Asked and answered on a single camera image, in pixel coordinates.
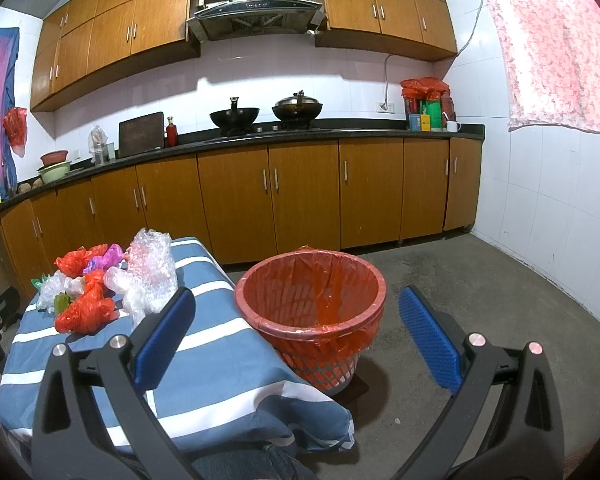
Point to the black wok left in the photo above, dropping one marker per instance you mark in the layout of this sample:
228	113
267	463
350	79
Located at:
236	120

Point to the red plastic bag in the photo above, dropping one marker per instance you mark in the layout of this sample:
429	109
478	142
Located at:
73	263
90	311

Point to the steel range hood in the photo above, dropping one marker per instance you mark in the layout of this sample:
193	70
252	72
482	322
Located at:
213	20

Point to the clear bagged jars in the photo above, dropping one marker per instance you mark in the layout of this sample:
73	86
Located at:
101	149

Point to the small bubble wrap piece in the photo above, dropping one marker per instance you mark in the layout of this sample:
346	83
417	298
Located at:
75	288

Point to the pink floral curtain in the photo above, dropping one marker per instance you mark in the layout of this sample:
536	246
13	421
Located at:
551	51

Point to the stacked plastic basins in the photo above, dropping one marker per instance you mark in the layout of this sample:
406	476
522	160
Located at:
55	165

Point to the red bag hanging on wall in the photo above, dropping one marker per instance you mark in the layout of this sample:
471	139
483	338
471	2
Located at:
16	129

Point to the large clear bubble wrap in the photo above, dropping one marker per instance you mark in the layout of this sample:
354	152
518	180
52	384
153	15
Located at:
149	280

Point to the red bag covered items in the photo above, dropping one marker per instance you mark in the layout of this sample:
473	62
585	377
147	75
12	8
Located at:
428	104

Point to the dark cutting board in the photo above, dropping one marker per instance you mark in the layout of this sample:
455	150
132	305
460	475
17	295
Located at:
141	134

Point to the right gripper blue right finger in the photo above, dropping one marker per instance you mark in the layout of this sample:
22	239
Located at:
525	437

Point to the red plastic trash basket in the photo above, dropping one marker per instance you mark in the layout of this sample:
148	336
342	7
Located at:
318	309

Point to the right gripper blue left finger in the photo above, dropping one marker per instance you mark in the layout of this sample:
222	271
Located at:
70	439

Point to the lower wooden cabinets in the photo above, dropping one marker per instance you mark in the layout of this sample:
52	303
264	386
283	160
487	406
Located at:
247	204

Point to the red plastic bag front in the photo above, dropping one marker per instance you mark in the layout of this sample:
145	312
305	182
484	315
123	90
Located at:
90	311

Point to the red bottle on counter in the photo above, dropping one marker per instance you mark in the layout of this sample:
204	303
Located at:
171	133

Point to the wooden cabinets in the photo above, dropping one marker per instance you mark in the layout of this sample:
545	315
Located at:
86	44
247	204

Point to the white mug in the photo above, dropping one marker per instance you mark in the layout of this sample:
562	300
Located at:
452	126

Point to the black wok with lid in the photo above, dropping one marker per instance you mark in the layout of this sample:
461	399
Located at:
297	111

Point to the blue white striped tablecloth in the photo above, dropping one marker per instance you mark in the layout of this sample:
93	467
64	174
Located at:
224	385

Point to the upper wooden cabinets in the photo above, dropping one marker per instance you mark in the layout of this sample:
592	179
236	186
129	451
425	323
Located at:
86	44

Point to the magenta purple plastic bag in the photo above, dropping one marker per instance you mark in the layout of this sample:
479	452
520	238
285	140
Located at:
113	256

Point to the green plastic bag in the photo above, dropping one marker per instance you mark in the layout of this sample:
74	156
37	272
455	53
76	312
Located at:
52	294

